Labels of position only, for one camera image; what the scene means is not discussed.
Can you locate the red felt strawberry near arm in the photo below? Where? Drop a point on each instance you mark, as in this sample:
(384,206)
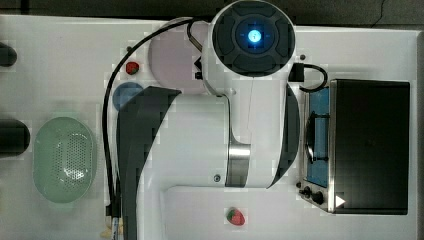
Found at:
(235,217)

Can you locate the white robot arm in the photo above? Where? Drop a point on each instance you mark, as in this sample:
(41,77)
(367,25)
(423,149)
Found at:
(242,132)

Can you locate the green oval strainer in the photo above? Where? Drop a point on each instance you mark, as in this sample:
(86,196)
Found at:
(64,160)

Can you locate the lilac round plate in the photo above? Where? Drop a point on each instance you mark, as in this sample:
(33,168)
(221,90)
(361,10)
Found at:
(172,57)

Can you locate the blue small bowl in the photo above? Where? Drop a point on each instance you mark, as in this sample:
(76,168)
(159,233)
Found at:
(124,93)

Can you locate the red felt strawberry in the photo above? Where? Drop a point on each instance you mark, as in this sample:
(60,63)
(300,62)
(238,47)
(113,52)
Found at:
(132,68)

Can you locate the silver black toaster oven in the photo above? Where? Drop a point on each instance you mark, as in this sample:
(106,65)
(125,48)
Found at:
(356,147)

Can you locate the yellow felt pasta pieces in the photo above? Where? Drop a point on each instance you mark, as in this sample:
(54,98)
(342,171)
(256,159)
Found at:
(107,233)

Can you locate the black round pan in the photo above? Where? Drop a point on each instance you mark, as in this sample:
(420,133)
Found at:
(14,137)

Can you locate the dark pot at corner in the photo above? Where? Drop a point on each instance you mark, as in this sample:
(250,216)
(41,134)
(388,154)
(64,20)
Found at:
(8,55)

